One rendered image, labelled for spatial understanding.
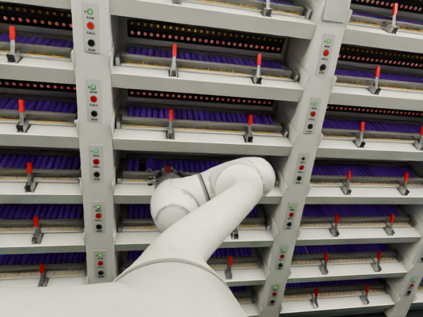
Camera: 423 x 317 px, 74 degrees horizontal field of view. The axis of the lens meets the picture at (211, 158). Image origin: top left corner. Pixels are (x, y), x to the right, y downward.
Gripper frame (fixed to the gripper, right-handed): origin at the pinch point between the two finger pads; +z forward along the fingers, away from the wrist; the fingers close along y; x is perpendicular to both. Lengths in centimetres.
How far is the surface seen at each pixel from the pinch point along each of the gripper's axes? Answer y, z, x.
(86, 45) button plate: -23.9, -7.2, 36.6
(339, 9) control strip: 49, -10, 54
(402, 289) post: 113, 6, -57
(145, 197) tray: -7.5, 0.0, -9.7
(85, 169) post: -25.9, -1.8, 0.3
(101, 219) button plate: -21.7, 0.5, -17.8
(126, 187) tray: -14.0, 2.6, -6.8
